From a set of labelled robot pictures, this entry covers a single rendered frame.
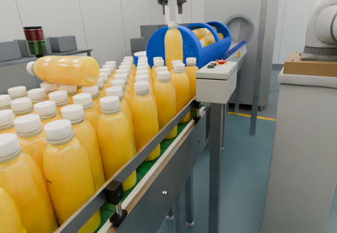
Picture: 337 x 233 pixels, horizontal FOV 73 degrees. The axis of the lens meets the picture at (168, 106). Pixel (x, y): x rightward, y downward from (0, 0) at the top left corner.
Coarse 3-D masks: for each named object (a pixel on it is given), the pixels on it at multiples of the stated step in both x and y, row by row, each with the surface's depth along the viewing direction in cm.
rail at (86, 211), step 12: (180, 120) 73; (168, 132) 65; (156, 144) 59; (132, 156) 50; (144, 156) 53; (120, 168) 46; (132, 168) 49; (108, 180) 42; (120, 180) 45; (96, 192) 40; (84, 204) 37; (96, 204) 39; (72, 216) 35; (84, 216) 37; (60, 228) 33; (72, 228) 35
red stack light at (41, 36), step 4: (24, 32) 82; (28, 32) 81; (32, 32) 81; (36, 32) 82; (40, 32) 83; (28, 36) 81; (32, 36) 82; (36, 36) 82; (40, 36) 83; (44, 36) 85; (28, 40) 82; (32, 40) 82; (36, 40) 82; (40, 40) 83
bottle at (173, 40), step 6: (168, 30) 88; (174, 30) 87; (168, 36) 87; (174, 36) 86; (180, 36) 87; (168, 42) 87; (174, 42) 87; (180, 42) 88; (168, 48) 88; (174, 48) 87; (180, 48) 88; (168, 54) 89; (174, 54) 88; (180, 54) 89; (168, 60) 90; (168, 66) 91
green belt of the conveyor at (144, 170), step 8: (192, 112) 92; (176, 136) 74; (160, 144) 70; (168, 144) 69; (160, 152) 65; (152, 160) 62; (136, 168) 59; (144, 168) 59; (136, 184) 53; (128, 192) 51; (104, 208) 47; (112, 208) 46; (104, 216) 45; (96, 232) 41
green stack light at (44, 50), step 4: (44, 40) 85; (28, 44) 83; (32, 44) 82; (36, 44) 83; (40, 44) 84; (44, 44) 85; (28, 48) 84; (32, 48) 83; (36, 48) 83; (40, 48) 84; (44, 48) 85; (32, 52) 83; (36, 52) 84; (40, 52) 84; (44, 52) 85
